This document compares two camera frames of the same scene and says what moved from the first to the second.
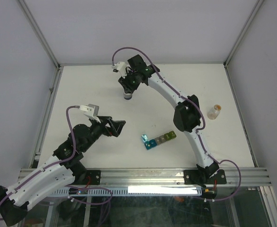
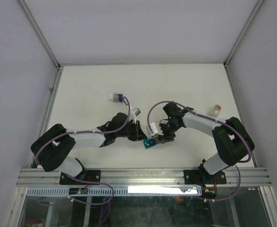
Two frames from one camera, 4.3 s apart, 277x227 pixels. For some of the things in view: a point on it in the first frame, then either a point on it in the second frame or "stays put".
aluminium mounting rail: x=140 y=178 stays put
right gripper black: x=128 y=88 → x=164 y=136
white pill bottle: x=127 y=96 → x=118 y=98
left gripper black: x=115 y=126 → x=138 y=133
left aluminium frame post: x=38 y=32 stays put
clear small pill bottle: x=213 y=112 stays put
